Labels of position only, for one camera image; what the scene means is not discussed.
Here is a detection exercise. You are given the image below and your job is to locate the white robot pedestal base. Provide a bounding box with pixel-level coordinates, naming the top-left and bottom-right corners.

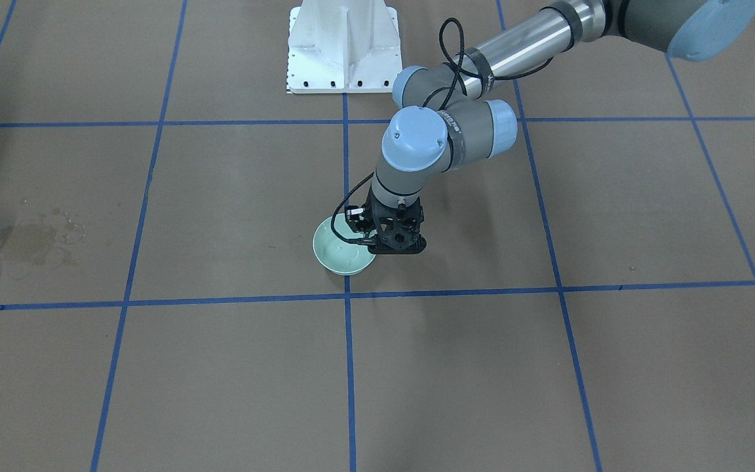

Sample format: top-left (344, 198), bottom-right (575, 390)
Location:
top-left (286, 1), bottom-right (402, 94)

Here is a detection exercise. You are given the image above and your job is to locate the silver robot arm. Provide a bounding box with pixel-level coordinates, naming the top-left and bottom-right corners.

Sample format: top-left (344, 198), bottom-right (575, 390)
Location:
top-left (343, 1), bottom-right (755, 255)

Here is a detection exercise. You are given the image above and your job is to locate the mint green bowl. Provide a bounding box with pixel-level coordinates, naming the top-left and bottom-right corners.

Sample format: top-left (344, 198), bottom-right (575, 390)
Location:
top-left (313, 217), bottom-right (376, 276)

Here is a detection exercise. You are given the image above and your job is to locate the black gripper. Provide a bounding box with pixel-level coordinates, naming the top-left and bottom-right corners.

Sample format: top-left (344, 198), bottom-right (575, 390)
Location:
top-left (366, 194), bottom-right (427, 255)

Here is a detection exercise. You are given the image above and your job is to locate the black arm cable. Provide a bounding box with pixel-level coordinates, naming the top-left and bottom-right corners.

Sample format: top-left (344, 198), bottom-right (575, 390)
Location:
top-left (330, 18), bottom-right (555, 246)

